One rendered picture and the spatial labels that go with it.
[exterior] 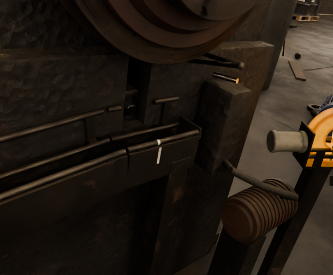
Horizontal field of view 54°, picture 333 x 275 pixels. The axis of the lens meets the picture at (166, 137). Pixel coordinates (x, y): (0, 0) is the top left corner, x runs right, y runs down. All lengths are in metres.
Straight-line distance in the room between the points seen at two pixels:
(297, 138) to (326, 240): 0.95
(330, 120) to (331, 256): 0.91
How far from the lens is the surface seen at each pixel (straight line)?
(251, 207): 0.88
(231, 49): 0.88
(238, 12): 0.57
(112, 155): 0.63
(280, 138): 0.90
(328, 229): 1.86
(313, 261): 1.65
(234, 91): 0.79
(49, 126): 0.63
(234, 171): 0.85
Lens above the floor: 1.05
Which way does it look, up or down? 29 degrees down
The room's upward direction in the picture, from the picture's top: 10 degrees clockwise
